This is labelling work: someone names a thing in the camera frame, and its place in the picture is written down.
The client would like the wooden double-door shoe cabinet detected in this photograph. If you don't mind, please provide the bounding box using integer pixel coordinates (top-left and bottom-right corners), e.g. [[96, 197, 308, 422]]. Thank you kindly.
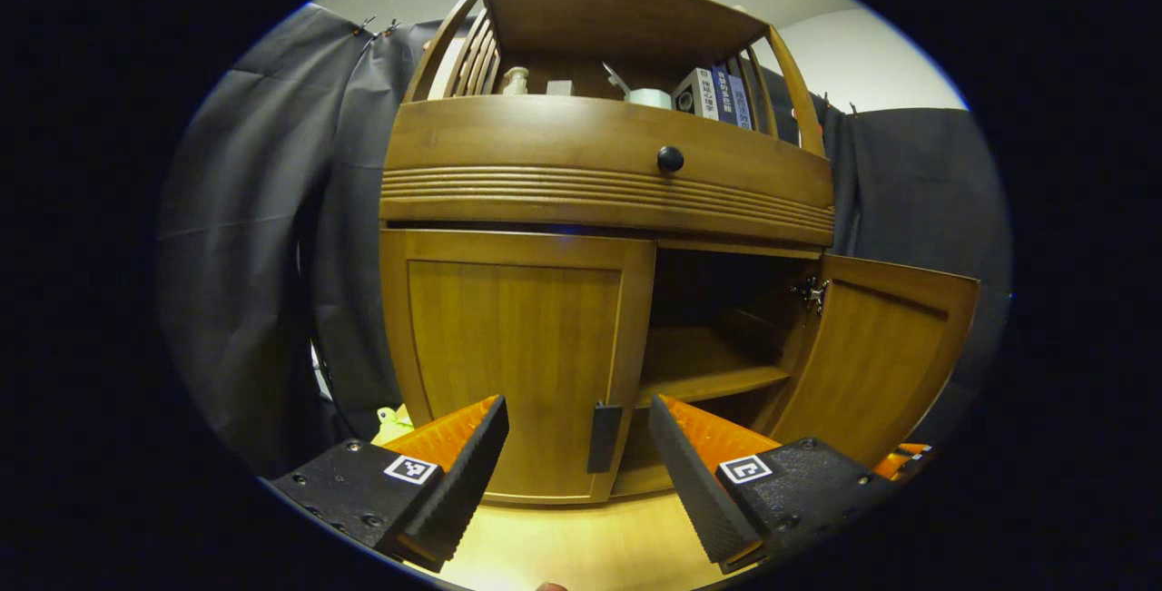
[[379, 0, 981, 506]]

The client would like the wooden cabinet drawer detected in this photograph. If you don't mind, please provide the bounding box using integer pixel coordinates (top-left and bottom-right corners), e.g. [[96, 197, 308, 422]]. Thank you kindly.
[[379, 94, 836, 247]]

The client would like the black door handle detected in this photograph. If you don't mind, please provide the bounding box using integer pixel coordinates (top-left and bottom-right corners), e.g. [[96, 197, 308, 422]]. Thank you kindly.
[[587, 402, 624, 474]]

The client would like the metal door hinge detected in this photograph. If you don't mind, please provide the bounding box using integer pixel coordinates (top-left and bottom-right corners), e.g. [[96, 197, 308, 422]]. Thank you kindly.
[[790, 275, 832, 315]]

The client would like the dark blue book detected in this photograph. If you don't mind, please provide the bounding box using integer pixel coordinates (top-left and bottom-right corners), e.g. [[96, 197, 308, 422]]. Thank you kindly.
[[711, 66, 738, 126]]

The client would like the light blue book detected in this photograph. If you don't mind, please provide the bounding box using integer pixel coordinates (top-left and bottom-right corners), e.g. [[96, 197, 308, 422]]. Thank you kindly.
[[729, 74, 754, 131]]

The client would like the wooden shoe cabinet door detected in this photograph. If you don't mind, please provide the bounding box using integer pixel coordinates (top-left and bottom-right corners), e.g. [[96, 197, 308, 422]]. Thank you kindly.
[[379, 228, 656, 506], [753, 253, 981, 469]]

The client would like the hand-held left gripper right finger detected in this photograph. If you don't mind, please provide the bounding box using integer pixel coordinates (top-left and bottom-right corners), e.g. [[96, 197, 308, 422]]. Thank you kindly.
[[647, 394, 895, 574]]

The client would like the white container with paper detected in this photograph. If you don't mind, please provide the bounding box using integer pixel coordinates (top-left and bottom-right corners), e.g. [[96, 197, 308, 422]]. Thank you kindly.
[[604, 63, 674, 111]]

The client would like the white book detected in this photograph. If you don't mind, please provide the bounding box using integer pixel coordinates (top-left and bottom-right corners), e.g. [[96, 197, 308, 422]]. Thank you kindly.
[[672, 67, 720, 122]]

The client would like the wooden inner shelf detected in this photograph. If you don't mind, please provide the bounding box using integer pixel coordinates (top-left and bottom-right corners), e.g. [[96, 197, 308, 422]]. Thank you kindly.
[[635, 326, 791, 409]]

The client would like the black backdrop cloth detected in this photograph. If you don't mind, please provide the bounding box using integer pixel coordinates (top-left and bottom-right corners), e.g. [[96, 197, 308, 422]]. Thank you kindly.
[[156, 3, 1013, 478]]

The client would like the pale yellow object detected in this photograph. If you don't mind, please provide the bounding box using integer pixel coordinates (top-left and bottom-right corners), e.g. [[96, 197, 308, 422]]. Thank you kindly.
[[374, 405, 414, 447]]

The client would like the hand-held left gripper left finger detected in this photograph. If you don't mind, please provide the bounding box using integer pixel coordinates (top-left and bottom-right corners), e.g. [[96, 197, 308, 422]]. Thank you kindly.
[[271, 394, 511, 574]]

